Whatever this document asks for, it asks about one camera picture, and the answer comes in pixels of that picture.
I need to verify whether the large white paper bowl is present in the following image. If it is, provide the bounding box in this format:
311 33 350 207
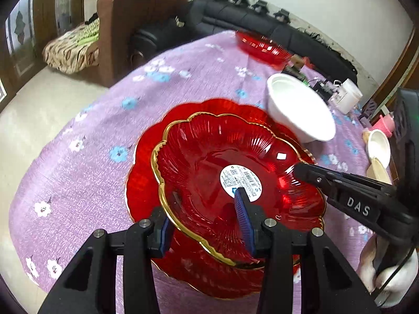
266 73 336 143

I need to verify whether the large red scalloped plate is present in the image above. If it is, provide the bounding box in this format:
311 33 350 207
126 97 327 301

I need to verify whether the small red gold-rimmed plate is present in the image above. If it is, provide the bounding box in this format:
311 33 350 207
151 112 326 269

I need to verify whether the cream plastic bowl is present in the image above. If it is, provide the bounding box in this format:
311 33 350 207
366 158 392 184

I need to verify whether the pink sleeved glass bottle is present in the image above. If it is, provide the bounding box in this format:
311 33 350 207
371 113 395 138

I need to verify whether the white plastic jar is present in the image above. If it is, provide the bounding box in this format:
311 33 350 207
329 79 363 114

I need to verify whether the purple floral tablecloth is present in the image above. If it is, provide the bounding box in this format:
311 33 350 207
9 31 373 313

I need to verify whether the black cylindrical device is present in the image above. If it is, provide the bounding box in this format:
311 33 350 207
309 78 334 101

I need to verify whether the red bowl far end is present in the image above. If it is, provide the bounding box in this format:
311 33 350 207
235 31 292 70

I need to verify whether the black leather sofa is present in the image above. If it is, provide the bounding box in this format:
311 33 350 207
130 0 358 83

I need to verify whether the patterned blanket cushion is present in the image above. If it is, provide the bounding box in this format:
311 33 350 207
42 19 100 75

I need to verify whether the wooden glass door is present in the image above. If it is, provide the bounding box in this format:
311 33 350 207
1 0 43 108

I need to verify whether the brown armchair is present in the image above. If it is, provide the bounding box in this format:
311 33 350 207
97 0 188 87

